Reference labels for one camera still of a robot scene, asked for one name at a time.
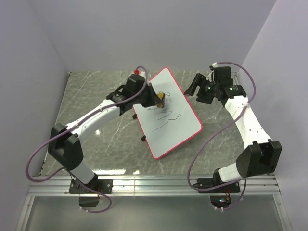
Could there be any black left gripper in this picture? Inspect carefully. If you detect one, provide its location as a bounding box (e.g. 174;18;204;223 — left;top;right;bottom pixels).
133;83;162;108

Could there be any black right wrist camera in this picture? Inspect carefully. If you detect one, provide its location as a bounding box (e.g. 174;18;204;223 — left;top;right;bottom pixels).
213;66;233;85

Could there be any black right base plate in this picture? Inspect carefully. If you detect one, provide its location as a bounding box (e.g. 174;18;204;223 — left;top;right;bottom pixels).
193;178;241;193

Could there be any yellow eraser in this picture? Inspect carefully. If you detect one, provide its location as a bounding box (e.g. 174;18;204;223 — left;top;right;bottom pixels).
156;92;166;108

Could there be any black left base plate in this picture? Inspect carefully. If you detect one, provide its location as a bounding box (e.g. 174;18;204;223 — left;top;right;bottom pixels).
68;179;113;194

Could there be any red-framed whiteboard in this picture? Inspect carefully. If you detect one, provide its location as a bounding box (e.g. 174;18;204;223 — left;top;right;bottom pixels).
133;67;203;159

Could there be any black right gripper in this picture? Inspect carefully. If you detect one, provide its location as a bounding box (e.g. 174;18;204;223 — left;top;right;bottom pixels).
183;74;219;105

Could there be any aluminium mounting rail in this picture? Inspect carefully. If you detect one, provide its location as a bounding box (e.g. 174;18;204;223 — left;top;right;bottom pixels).
27;175;281;197

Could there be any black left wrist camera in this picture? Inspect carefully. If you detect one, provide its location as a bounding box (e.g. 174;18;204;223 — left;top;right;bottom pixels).
126;74;145;93

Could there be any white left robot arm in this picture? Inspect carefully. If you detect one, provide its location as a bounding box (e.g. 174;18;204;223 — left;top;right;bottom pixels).
48;68;203;193

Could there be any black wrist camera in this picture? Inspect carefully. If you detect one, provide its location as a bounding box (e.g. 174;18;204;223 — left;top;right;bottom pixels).
126;74;145;93
213;66;233;85

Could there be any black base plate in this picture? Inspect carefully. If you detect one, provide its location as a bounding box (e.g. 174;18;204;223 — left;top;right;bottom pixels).
68;179;113;194
193;178;241;193

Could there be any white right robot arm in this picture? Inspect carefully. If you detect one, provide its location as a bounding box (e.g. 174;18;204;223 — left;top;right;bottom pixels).
191;73;282;193

